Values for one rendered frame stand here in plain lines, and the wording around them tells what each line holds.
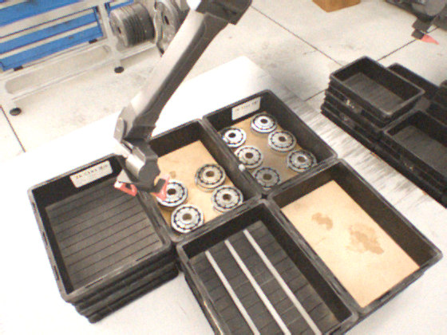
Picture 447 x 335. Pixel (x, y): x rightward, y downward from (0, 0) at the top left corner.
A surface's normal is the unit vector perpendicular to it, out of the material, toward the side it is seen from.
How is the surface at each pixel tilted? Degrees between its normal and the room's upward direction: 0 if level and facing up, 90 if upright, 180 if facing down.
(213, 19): 104
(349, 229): 0
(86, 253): 0
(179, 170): 0
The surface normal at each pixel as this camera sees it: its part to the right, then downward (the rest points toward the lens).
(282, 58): 0.00, -0.61
